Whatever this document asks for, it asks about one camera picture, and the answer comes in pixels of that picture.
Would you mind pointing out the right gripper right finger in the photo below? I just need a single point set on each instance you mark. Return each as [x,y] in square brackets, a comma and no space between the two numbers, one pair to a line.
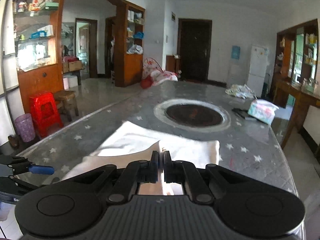
[186,174]

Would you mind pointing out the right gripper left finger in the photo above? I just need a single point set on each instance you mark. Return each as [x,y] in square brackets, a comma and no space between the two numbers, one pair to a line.
[136,173]

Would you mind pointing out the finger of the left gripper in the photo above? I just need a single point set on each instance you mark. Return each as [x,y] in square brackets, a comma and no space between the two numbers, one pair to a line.
[38,169]

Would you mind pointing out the cream white garment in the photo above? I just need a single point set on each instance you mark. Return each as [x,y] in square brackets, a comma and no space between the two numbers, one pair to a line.
[131,142]

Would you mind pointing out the purple waste bin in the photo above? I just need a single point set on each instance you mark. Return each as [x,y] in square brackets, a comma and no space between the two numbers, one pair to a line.
[25,128]

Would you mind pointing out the red plastic stool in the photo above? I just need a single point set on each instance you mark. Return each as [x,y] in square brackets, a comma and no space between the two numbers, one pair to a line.
[44,112]

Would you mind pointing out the round induction cooktop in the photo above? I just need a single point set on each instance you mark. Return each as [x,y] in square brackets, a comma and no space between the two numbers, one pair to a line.
[193,115]

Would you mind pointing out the small wooden stool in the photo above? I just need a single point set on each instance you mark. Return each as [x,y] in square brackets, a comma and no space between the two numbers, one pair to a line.
[65,102]

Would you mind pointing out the polka dot play tent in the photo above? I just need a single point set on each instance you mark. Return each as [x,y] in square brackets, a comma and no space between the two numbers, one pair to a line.
[153,74]

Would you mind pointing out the crumpled patterned cloth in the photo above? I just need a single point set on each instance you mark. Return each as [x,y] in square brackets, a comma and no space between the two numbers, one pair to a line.
[241,91]

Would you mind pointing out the tissue pack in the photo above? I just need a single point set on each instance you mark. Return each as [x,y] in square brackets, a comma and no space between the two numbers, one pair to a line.
[263,111]

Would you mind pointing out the water dispenser with blue bottle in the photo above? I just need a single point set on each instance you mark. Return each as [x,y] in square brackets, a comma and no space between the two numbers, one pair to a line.
[234,66]

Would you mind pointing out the white refrigerator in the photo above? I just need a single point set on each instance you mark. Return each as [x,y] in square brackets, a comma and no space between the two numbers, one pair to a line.
[258,64]

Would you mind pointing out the dark wooden door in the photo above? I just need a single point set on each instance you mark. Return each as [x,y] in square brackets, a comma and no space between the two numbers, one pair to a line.
[194,42]

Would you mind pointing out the wooden sideboard shelf unit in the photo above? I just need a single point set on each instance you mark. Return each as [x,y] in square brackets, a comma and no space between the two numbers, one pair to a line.
[294,73]

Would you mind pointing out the wooden shelf cabinet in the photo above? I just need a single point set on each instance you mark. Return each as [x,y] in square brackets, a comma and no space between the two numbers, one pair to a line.
[128,47]

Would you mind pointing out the left wooden display cabinet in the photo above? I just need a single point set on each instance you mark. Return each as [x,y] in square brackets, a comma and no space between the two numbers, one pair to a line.
[31,59]

